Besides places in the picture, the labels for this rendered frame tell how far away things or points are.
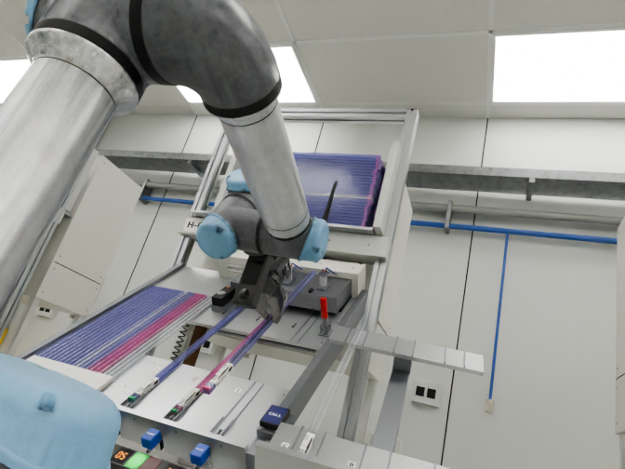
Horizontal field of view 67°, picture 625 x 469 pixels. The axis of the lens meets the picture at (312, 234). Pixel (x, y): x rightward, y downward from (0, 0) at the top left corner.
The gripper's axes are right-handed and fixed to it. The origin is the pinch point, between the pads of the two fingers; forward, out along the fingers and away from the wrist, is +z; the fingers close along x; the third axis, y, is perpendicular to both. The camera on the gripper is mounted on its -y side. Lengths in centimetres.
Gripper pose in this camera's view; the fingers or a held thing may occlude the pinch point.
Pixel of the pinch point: (270, 320)
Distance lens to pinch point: 108.9
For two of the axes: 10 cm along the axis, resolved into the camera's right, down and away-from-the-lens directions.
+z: 1.2, 8.4, 5.3
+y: 3.6, -5.3, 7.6
